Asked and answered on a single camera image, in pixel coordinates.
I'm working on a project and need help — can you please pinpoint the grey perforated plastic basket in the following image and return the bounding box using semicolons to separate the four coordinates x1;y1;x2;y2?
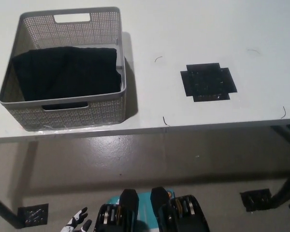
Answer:
0;6;127;132

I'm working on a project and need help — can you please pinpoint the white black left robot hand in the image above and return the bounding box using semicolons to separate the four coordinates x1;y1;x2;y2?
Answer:
62;206;92;232

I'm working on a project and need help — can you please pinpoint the clear adhesive tape strip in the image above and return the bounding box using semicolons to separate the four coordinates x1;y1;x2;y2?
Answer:
26;123;125;132

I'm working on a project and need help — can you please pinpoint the black ribbed robot body block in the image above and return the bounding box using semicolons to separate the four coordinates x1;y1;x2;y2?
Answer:
150;187;210;232
96;189;140;232

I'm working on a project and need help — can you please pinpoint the black t-shirt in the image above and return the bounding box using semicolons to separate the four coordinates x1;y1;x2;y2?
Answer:
11;46;123;111

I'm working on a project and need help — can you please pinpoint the black cross-shaped table tape patch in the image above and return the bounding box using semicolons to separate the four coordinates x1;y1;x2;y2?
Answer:
180;62;238;103

